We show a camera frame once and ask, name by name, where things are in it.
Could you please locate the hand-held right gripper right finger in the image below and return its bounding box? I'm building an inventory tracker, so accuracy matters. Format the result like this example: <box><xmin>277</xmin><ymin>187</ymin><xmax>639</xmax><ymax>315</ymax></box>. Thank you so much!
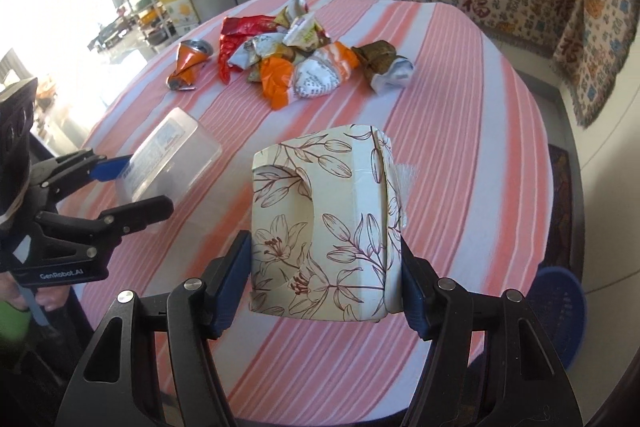
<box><xmin>397</xmin><ymin>237</ymin><xmax>586</xmax><ymax>427</ymax></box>

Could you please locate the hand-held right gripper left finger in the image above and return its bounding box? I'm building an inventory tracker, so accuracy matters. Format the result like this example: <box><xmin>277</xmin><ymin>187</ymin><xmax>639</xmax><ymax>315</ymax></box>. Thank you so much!
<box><xmin>60</xmin><ymin>229</ymin><xmax>253</xmax><ymax>427</ymax></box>

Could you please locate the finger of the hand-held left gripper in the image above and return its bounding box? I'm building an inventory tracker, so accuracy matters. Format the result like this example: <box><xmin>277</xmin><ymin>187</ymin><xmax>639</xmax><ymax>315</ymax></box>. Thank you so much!
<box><xmin>32</xmin><ymin>149</ymin><xmax>132</xmax><ymax>188</ymax></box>
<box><xmin>35</xmin><ymin>196</ymin><xmax>175</xmax><ymax>258</ymax></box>

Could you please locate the clear plastic container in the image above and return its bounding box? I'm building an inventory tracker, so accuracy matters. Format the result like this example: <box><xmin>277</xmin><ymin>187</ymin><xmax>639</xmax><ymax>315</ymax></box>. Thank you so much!
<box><xmin>115</xmin><ymin>107</ymin><xmax>223</xmax><ymax>208</ymax></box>

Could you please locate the floral paper box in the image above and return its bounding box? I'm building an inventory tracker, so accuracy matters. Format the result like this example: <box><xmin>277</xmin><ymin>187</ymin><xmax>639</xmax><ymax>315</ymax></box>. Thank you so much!
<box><xmin>248</xmin><ymin>123</ymin><xmax>413</xmax><ymax>324</ymax></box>

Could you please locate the white and yellow snack wrapper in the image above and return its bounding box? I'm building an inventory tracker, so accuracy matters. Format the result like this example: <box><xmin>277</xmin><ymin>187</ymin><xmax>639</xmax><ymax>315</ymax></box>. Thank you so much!
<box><xmin>234</xmin><ymin>32</ymin><xmax>287</xmax><ymax>72</ymax></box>

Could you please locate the yellow and white snack packet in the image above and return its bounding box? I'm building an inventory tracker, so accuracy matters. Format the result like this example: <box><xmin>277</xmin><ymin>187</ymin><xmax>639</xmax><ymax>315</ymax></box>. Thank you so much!
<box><xmin>283</xmin><ymin>13</ymin><xmax>333</xmax><ymax>52</ymax></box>

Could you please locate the person's left forearm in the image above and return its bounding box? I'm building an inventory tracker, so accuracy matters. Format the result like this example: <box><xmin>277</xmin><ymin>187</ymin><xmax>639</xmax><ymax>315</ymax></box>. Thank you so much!
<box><xmin>0</xmin><ymin>301</ymin><xmax>33</xmax><ymax>358</ymax></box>

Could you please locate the person's left hand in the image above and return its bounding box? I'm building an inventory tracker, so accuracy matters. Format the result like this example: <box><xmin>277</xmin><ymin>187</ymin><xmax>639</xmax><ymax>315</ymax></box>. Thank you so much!
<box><xmin>0</xmin><ymin>272</ymin><xmax>63</xmax><ymax>313</ymax></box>

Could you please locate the crushed orange can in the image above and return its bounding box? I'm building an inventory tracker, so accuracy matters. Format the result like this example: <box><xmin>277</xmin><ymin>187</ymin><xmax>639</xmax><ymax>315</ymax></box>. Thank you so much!
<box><xmin>166</xmin><ymin>39</ymin><xmax>217</xmax><ymax>92</ymax></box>

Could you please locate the blue plastic basket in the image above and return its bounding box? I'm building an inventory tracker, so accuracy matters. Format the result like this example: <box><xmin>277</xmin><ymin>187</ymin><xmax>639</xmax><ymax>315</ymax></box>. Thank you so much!
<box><xmin>525</xmin><ymin>266</ymin><xmax>587</xmax><ymax>369</ymax></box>

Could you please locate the yellow and white cardboard box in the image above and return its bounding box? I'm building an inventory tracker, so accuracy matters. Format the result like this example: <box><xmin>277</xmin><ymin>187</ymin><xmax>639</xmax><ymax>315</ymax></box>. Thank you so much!
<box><xmin>157</xmin><ymin>0</ymin><xmax>199</xmax><ymax>34</ymax></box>

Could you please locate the dark patterned rug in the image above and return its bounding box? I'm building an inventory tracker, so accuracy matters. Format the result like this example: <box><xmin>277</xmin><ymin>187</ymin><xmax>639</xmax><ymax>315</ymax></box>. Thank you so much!
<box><xmin>547</xmin><ymin>143</ymin><xmax>574</xmax><ymax>269</ymax></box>

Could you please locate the red snack wrapper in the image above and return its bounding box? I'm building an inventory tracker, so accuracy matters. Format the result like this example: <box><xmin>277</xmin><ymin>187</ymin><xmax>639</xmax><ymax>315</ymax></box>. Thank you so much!
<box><xmin>218</xmin><ymin>15</ymin><xmax>278</xmax><ymax>84</ymax></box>

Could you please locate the orange snack wrapper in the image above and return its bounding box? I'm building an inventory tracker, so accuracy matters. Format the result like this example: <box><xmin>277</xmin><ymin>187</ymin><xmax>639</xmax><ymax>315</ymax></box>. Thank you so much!
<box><xmin>259</xmin><ymin>57</ymin><xmax>297</xmax><ymax>110</ymax></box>

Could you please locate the white printed snack wrapper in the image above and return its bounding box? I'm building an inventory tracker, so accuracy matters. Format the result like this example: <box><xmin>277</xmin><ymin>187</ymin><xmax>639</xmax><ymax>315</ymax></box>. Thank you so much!
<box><xmin>291</xmin><ymin>42</ymin><xmax>361</xmax><ymax>100</ymax></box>

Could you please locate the white crumpled wrapper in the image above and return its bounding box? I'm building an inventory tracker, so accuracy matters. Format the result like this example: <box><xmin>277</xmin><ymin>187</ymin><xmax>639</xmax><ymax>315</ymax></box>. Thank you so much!
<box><xmin>372</xmin><ymin>57</ymin><xmax>416</xmax><ymax>94</ymax></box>

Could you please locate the yellow and pink snack wrapper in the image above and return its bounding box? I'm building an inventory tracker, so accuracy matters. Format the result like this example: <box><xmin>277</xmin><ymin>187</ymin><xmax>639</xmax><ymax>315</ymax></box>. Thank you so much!
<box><xmin>276</xmin><ymin>0</ymin><xmax>314</xmax><ymax>28</ymax></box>

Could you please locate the brown crumpled wrapper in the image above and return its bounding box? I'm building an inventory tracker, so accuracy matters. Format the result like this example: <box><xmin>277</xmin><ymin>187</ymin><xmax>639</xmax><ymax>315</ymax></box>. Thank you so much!
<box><xmin>351</xmin><ymin>41</ymin><xmax>402</xmax><ymax>82</ymax></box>

